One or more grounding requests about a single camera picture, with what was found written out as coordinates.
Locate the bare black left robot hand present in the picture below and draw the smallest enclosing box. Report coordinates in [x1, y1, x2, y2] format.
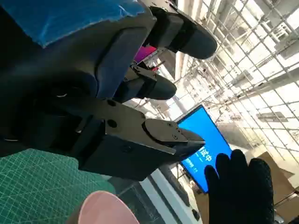
[0, 0, 218, 182]

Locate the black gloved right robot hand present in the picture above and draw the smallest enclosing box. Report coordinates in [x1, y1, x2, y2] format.
[204, 149, 275, 224]

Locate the pink bowl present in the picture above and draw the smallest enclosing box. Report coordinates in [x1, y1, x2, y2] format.
[78, 190, 141, 224]

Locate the cardboard box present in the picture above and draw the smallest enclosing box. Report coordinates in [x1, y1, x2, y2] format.
[196, 151, 299, 224]

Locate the blue monitor screen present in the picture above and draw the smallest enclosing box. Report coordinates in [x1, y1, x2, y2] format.
[176, 105, 233, 194]

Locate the pink monitor screen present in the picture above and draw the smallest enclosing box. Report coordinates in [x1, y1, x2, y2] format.
[133, 45, 157, 65]

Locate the green cutting mat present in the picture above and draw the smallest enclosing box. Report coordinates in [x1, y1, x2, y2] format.
[0, 148, 116, 224]

